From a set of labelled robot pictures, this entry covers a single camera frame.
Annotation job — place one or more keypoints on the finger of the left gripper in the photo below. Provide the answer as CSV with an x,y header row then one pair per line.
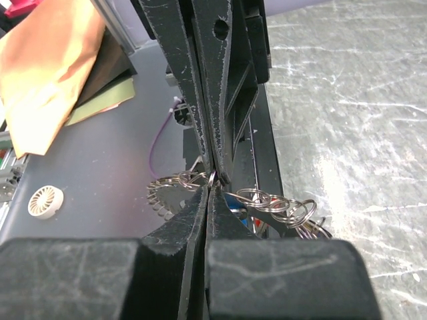
x,y
167,22
228,76

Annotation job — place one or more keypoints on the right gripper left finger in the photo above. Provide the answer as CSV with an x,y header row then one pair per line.
x,y
159,276

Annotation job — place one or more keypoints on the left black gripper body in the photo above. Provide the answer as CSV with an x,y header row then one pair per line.
x,y
256,26

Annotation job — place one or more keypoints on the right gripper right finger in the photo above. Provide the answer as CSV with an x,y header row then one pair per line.
x,y
250,278

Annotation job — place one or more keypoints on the large silver keyring with rings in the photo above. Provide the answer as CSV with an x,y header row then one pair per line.
x,y
260,206

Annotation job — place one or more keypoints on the green flat folder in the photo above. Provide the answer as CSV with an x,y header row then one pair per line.
x,y
105,101

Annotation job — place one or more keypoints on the brown paper bag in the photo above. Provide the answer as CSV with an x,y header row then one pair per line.
x,y
45,62

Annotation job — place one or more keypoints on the small white fan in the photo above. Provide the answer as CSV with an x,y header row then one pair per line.
x,y
45,202

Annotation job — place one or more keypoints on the aluminium rail frame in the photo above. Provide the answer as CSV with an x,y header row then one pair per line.
x,y
123,22

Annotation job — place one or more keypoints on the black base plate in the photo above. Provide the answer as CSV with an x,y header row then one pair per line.
x,y
255,167

